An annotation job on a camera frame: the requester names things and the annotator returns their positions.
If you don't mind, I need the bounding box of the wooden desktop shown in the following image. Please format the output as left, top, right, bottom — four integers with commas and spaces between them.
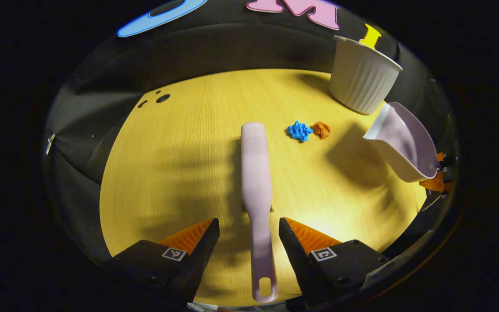
99, 68, 428, 307

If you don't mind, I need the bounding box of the orange paper scrap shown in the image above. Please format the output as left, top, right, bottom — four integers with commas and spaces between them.
311, 121, 331, 140

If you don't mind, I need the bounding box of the white ribbed garbage bin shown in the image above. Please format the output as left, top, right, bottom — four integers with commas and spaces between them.
329, 36, 403, 115

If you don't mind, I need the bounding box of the light purple dustpan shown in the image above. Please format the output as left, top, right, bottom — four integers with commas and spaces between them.
363, 102, 441, 183

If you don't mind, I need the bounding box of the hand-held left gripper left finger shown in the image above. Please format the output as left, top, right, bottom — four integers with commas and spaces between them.
102, 218, 220, 304

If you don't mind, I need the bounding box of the blue paper scrap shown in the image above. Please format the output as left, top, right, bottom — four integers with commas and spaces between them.
286, 121, 314, 143

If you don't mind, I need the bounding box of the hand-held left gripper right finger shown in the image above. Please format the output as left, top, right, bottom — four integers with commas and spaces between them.
279, 218, 391, 304

